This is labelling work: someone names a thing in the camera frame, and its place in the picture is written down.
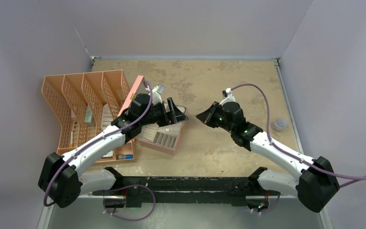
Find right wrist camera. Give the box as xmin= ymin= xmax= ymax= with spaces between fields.
xmin=220 ymin=88 xmax=236 ymax=104

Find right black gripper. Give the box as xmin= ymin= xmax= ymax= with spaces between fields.
xmin=196 ymin=102 xmax=234 ymax=134

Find pink jewelry box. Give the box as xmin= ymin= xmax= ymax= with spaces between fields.
xmin=121 ymin=75 xmax=185 ymax=155

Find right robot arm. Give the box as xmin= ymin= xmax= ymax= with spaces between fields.
xmin=196 ymin=102 xmax=340 ymax=213

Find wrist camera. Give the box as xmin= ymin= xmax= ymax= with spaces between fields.
xmin=152 ymin=84 xmax=164 ymax=105
xmin=220 ymin=88 xmax=236 ymax=104

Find blue capped marker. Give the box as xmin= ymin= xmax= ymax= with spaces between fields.
xmin=118 ymin=154 xmax=133 ymax=160

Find orange plastic organizer rack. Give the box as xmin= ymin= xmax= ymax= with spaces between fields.
xmin=42 ymin=70 xmax=132 ymax=155

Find purple cable loop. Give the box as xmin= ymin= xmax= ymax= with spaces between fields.
xmin=103 ymin=184 xmax=156 ymax=222

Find small clear plastic cup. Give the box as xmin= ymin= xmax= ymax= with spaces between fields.
xmin=271 ymin=117 xmax=288 ymax=132

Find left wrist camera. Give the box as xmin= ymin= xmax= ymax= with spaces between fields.
xmin=152 ymin=84 xmax=164 ymax=105

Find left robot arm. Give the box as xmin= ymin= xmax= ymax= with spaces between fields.
xmin=38 ymin=94 xmax=188 ymax=208

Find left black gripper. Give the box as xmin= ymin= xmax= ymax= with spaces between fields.
xmin=140 ymin=97 xmax=187 ymax=127

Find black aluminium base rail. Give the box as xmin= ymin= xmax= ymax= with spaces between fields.
xmin=78 ymin=167 xmax=285 ymax=208

